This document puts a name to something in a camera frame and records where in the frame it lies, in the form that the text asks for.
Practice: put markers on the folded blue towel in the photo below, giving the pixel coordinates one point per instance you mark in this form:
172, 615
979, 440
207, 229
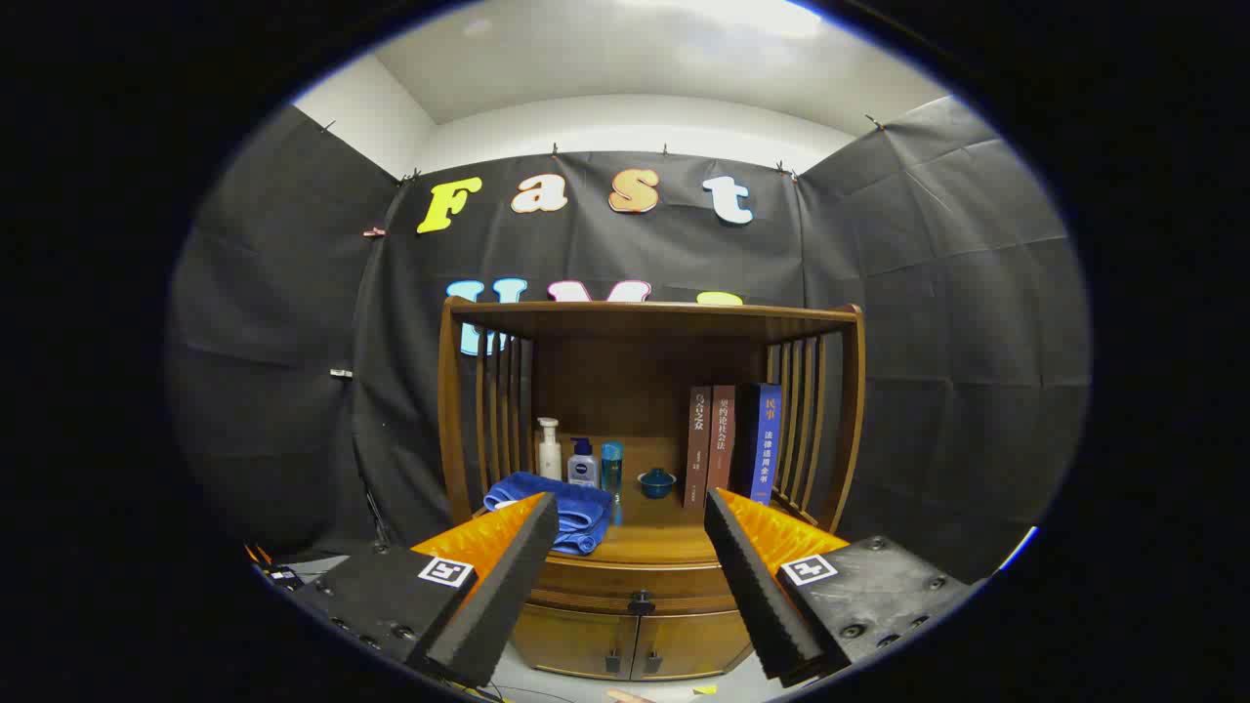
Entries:
586, 508

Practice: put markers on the teal transparent bottle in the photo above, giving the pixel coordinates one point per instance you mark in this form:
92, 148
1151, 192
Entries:
611, 469

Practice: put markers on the white bottle with blue cap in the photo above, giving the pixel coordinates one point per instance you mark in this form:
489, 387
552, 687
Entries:
583, 473

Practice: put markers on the wooden cabinet with slatted shelf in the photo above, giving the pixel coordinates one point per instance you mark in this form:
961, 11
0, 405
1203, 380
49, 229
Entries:
625, 381

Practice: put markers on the blue lidded teacup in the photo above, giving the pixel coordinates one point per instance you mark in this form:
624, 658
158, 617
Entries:
656, 483

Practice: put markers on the wooden drawer with black knob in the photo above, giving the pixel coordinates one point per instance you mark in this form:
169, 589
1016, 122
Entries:
625, 581

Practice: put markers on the wooden countertop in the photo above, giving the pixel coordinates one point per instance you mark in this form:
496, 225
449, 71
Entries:
654, 542

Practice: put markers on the white pump bottle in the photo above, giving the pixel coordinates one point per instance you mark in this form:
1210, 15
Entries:
549, 459

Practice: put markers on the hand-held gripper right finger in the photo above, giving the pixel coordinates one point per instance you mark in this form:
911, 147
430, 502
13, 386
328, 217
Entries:
752, 586

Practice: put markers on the blue book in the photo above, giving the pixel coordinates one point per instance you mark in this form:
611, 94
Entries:
767, 449

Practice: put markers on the wooden cabinet door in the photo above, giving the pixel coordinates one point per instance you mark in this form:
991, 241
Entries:
571, 640
688, 644

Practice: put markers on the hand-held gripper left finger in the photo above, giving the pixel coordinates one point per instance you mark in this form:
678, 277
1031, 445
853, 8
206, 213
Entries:
508, 586

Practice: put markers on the dark brown book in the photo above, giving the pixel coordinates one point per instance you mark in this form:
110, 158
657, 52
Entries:
697, 449

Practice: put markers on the reddish brown book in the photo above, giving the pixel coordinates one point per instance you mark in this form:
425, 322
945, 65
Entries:
722, 439

